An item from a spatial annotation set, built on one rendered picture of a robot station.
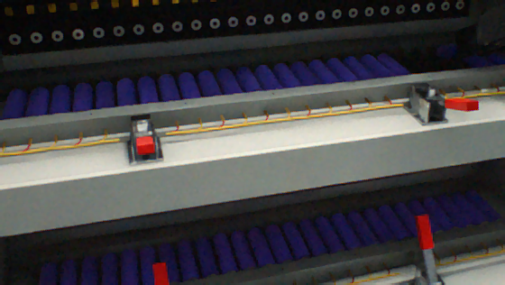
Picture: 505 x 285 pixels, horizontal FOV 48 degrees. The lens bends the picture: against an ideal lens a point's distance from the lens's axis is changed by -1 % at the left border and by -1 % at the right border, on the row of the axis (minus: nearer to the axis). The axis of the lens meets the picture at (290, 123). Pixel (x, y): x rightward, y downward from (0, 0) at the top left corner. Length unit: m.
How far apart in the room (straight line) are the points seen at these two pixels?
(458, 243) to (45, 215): 0.43
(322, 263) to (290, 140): 0.17
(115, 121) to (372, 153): 0.23
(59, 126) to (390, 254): 0.36
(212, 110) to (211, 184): 0.07
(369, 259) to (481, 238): 0.14
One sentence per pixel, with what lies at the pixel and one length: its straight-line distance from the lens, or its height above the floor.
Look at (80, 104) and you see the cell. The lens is 0.56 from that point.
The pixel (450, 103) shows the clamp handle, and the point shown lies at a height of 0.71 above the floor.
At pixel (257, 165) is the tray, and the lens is 0.49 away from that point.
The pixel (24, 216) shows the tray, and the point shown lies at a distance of 0.50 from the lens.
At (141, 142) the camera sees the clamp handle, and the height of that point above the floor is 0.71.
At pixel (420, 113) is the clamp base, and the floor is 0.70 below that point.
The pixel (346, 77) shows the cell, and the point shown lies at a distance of 0.59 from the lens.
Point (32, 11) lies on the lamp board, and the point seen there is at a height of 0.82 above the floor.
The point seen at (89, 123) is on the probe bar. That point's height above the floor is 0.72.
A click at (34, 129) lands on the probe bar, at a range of 0.52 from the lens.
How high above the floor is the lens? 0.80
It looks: 11 degrees down
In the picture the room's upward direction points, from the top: 4 degrees counter-clockwise
